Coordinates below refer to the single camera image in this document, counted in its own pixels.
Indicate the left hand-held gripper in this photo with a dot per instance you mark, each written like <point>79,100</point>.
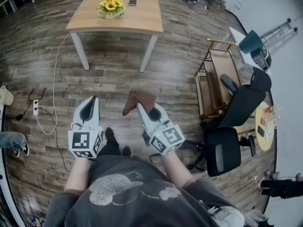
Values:
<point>81,139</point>

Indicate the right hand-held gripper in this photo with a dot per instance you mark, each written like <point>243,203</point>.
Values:
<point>165,136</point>

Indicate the brown cloth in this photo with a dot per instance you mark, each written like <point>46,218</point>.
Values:
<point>139,98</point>

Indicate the yellow sunflower potted plant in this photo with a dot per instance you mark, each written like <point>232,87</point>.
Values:
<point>110,7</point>

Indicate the person's right forearm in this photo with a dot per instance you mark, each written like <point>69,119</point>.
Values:
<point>176,169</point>

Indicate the person's left forearm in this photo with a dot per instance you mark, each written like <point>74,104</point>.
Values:
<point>78,174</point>

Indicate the dried plant bundle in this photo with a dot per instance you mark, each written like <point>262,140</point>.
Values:
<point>216,1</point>

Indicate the person's black left shoe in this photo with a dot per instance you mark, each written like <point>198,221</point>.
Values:
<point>109,132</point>

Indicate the person's black shoe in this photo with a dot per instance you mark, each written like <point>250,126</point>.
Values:
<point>109,132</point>
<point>127,151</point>

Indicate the person's black trousers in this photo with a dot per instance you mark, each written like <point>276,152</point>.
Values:
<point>109,146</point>

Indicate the person's black right shoe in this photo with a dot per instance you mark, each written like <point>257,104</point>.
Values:
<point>127,151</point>

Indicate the white power strip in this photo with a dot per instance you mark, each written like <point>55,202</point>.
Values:
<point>35,107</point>

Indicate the dark grey printed t-shirt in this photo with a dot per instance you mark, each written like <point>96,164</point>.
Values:
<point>132,197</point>

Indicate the black office chair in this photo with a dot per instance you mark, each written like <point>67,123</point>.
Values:
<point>233,117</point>

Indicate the beige plastic bin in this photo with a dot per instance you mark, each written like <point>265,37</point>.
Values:
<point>5,95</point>

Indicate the wooden table with white legs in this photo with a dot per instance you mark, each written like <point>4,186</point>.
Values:
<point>123,13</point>

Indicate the smartphone with light case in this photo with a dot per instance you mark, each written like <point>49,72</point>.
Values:
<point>132,1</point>

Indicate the white desk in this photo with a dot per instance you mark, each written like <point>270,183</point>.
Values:
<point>239,44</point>

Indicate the black phone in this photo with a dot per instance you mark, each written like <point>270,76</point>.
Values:
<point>260,131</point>

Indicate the round yellow table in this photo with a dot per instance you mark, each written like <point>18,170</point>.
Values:
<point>265,126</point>

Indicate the dark green chair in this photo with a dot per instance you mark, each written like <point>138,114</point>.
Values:
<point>254,46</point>

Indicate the grey waist pouch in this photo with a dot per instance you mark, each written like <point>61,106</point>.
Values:
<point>227,216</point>

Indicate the clear plastic bag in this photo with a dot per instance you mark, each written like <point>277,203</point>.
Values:
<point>256,219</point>

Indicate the silver ladder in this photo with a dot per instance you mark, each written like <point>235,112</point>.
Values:
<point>279,31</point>

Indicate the gold frame trolley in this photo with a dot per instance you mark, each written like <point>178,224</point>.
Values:
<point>213,79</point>

